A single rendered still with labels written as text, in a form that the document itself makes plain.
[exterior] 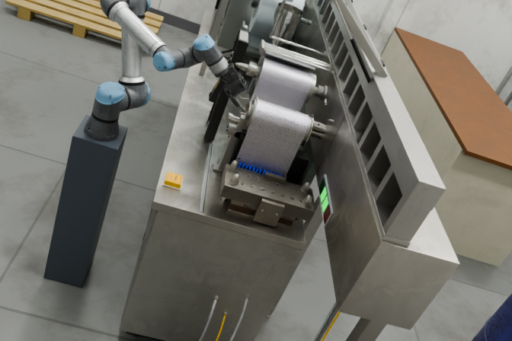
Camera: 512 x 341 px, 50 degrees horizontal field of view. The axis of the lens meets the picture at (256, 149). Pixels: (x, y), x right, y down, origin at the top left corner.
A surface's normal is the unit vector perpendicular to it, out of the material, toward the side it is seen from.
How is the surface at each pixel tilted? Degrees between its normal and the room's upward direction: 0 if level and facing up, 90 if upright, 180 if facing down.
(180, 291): 90
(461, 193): 90
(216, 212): 0
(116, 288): 0
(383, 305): 90
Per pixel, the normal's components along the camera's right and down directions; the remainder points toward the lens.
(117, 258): 0.33, -0.80
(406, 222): 0.00, 0.53
